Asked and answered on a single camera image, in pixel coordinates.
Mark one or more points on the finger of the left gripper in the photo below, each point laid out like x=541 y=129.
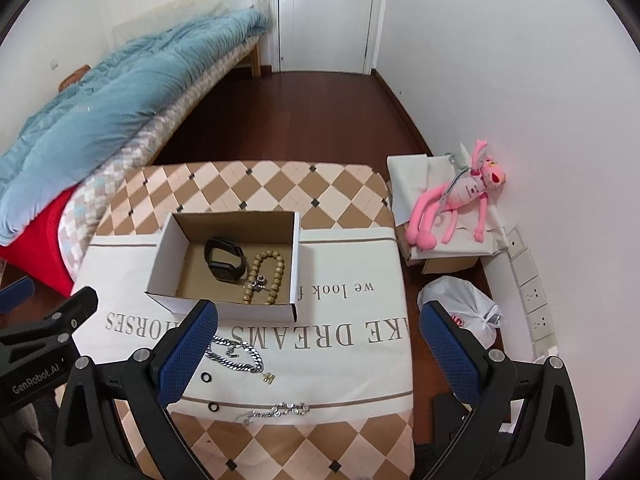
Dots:
x=17 y=293
x=26 y=339

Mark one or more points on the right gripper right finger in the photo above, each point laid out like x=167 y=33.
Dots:
x=547 y=440

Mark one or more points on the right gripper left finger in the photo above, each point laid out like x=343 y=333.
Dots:
x=90 y=441

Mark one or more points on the small gold earring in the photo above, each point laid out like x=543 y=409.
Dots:
x=268 y=378

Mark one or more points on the red blanket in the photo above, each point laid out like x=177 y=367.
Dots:
x=36 y=250

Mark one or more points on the white power strip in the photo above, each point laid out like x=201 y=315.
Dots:
x=533 y=296

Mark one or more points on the white plastic bag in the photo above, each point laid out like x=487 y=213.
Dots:
x=468 y=307

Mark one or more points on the black smart watch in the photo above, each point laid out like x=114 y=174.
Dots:
x=225 y=259

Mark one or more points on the small silver charm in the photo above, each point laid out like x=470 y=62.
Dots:
x=256 y=283

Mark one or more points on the pink panther plush toy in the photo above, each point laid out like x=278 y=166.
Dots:
x=471 y=185

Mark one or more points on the blue quilt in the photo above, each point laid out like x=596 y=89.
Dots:
x=90 y=121

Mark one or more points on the cardboard box with white cloth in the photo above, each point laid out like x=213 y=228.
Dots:
x=456 y=249

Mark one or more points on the checkered brown tablecloth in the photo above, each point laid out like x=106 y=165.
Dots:
x=274 y=444

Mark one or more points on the white door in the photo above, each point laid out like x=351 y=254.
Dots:
x=323 y=35

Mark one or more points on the wooden bed frame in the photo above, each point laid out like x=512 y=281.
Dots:
x=251 y=62

